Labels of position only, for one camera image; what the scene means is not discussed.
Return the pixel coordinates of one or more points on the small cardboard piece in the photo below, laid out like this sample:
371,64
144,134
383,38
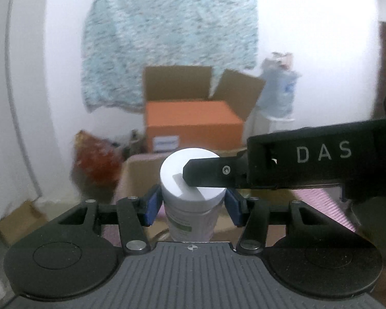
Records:
21,222

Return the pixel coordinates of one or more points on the blue water jug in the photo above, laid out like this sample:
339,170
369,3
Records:
277,97

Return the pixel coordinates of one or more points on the white water dispenser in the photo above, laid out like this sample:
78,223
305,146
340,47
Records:
263,125

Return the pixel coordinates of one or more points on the blue patterned wall cloth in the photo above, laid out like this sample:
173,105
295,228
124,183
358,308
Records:
122,37

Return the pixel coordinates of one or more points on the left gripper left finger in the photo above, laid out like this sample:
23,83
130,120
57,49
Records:
133,215

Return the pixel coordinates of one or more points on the brown cardboard box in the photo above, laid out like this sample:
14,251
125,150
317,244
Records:
140,172

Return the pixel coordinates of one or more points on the purple checkered bedsheet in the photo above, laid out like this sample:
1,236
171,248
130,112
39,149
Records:
327,201

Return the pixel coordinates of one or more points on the red snack bag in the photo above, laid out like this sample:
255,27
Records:
97,158

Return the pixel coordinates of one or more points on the open cardboard box behind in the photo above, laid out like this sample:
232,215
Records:
187,83

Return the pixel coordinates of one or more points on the orange box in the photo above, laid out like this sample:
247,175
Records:
212,125

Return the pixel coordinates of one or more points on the white cylindrical bottle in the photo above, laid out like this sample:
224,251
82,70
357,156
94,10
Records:
191,212

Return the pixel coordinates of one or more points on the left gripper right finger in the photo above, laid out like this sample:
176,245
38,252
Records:
252,215

